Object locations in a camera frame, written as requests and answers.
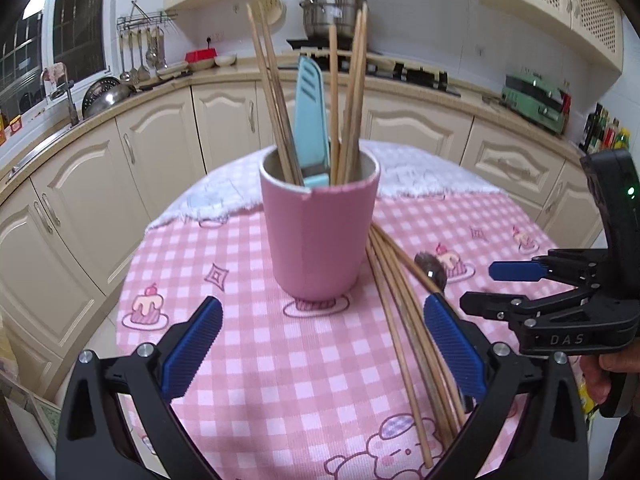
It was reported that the pile of wooden chopsticks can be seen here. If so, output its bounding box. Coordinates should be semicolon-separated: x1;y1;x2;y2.
366;222;476;471

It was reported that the wooden chopstick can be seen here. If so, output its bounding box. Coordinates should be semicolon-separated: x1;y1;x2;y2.
328;24;341;183
347;2;370;181
256;0;306;186
246;2;297;183
340;9;363;183

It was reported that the cream base cabinet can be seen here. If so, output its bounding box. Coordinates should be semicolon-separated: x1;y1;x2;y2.
0;77;608;401

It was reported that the black glass gas stove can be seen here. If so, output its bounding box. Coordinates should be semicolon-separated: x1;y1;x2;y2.
365;60;461;98

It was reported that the metal wok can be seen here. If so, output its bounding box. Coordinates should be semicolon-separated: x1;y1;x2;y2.
86;84;193;120

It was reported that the large cream lattice wall cabinet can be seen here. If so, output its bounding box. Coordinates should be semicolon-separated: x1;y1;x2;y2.
480;0;626;71

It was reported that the beige kitchen countertop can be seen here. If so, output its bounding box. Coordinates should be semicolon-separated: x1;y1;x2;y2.
0;57;591;201

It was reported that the metal colander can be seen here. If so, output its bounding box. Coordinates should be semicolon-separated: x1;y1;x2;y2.
81;77;122;111

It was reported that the yellow round perforated plate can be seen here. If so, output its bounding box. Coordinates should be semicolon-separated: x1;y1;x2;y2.
255;0;287;23

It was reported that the white bear-print towel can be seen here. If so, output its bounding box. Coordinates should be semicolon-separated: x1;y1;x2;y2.
145;140;501;233

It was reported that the person's right hand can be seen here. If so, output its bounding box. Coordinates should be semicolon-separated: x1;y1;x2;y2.
582;354;619;404

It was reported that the stainless steel steamer pot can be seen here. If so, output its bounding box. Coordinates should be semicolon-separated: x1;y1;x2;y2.
300;0;368;43

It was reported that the light blue sheathed knife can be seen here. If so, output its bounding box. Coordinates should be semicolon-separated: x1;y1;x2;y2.
294;56;332;188

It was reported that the pink checked tablecloth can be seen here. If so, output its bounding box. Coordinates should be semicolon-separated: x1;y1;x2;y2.
116;192;566;480

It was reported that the metal sink faucet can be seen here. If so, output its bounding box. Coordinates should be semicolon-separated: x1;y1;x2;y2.
40;67;81;128

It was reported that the barred kitchen window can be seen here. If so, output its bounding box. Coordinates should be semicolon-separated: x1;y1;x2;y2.
0;0;113;116

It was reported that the pink cup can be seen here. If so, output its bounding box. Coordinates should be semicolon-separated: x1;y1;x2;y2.
259;144;381;303

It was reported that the dark sauce bottle red label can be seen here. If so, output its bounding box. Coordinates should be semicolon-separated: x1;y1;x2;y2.
562;80;574;133

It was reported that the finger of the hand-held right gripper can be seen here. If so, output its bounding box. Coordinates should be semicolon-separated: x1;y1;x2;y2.
489;250;608;283
459;284;601;335

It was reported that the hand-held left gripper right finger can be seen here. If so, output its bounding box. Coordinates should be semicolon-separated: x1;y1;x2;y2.
423;292;590;480

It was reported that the metal wall utensil rack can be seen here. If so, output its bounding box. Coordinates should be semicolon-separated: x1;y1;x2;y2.
116;0;179;31

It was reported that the black induction cooker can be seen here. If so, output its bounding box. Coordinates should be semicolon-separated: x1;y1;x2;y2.
286;37;328;52

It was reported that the green electric multi cooker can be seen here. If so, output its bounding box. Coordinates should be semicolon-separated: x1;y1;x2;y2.
501;71;571;135

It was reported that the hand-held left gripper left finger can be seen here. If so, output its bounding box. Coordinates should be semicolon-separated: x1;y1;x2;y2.
56;296;224;480

